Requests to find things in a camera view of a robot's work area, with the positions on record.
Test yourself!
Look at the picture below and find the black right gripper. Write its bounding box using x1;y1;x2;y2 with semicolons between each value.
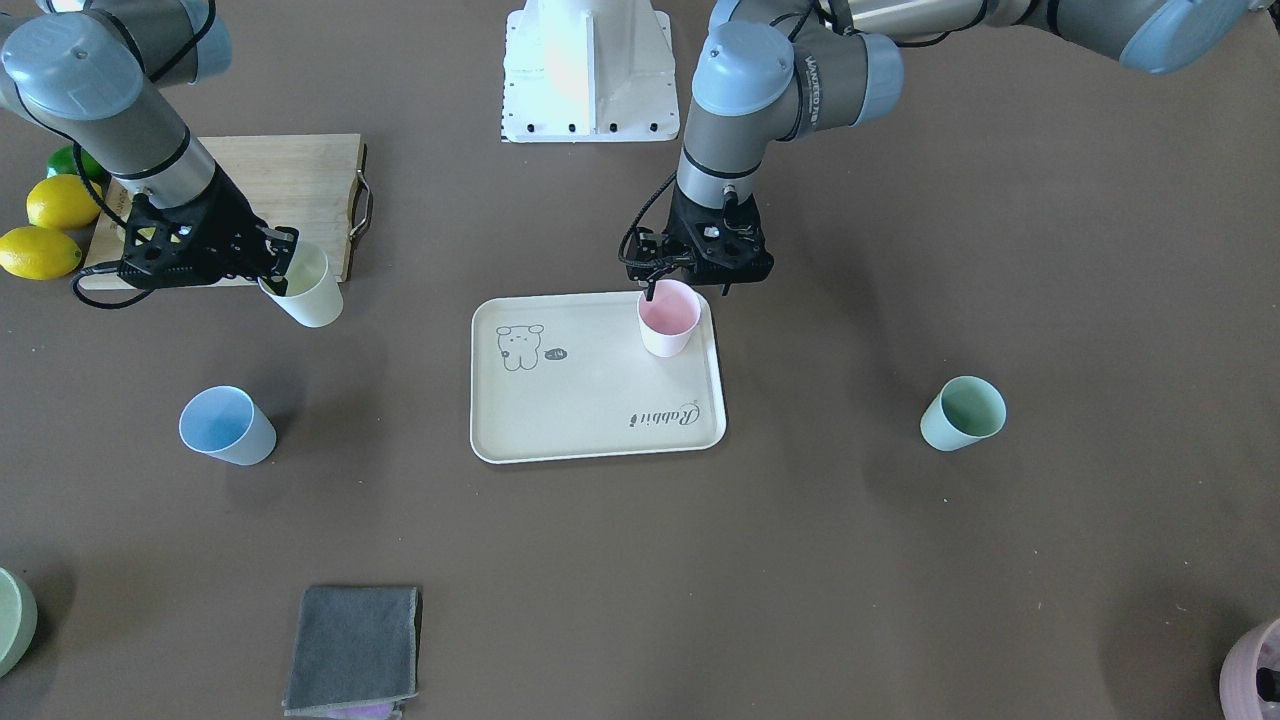
116;167;300;291

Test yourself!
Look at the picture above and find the cream rabbit tray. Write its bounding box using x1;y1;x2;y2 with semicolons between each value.
470;290;727;464

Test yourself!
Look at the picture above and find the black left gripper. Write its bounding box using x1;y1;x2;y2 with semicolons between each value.
625;188;774;304

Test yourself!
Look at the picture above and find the green bowl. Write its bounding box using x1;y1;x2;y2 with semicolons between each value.
0;568;38;676

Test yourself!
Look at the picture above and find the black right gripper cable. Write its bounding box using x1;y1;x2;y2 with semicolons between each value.
70;150;151;310

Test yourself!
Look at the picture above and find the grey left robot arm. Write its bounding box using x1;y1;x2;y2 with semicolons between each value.
618;1;1277;296

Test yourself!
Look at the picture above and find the pink mixing bowl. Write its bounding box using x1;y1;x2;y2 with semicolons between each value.
1219;619;1279;719

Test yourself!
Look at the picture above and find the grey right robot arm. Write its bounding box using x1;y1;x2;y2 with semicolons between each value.
3;1;298;295

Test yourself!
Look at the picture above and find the pink plastic cup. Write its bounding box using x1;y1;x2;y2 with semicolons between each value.
637;278;701;357

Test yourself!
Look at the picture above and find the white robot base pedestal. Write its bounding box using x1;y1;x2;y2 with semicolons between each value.
500;1;680;143

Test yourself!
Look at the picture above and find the green plastic cup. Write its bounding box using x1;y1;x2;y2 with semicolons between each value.
919;375;1007;452

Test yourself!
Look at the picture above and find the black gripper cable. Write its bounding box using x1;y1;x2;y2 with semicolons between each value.
616;172;681;266
70;150;151;310

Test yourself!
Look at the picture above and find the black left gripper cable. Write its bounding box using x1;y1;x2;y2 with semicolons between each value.
616;172;681;266

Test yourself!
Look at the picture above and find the wooden cutting board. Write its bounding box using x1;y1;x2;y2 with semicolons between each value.
79;133;375;291

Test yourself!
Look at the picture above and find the grey folded cloth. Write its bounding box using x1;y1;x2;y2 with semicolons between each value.
282;585;420;719

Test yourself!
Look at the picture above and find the blue plastic cup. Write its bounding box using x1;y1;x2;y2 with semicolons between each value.
178;386;276;466

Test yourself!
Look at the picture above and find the whole lemon near board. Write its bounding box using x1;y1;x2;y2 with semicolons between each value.
26;174;101;231

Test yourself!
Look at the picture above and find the green lime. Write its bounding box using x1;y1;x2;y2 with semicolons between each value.
45;145;109;182

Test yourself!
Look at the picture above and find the pale yellow plastic cup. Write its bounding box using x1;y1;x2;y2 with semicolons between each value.
259;241;344;328

